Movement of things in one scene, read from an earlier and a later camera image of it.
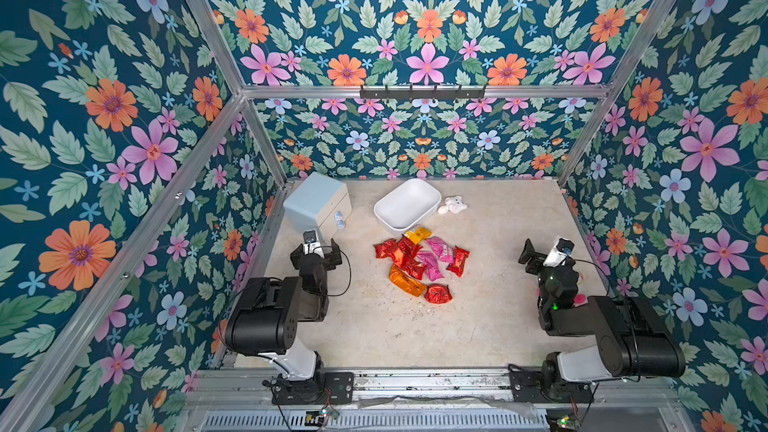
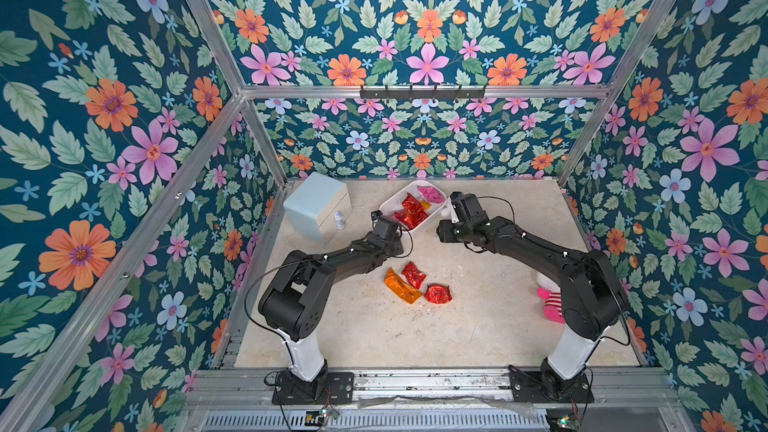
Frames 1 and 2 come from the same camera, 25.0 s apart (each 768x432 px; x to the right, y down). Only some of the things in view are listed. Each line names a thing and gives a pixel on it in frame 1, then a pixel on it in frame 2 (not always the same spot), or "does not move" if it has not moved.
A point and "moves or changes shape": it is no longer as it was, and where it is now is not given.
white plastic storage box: x=407 y=205 does not move
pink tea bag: x=444 y=251 → x=431 y=193
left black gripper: x=327 y=261 → x=397 y=243
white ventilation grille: x=379 y=421 does not move
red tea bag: x=437 y=294 does not move
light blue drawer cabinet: x=320 y=203 does not move
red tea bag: x=386 y=250 moves or changes shape
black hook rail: x=411 y=94 does not move
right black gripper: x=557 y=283 → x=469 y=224
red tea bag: x=409 y=251 → x=415 y=212
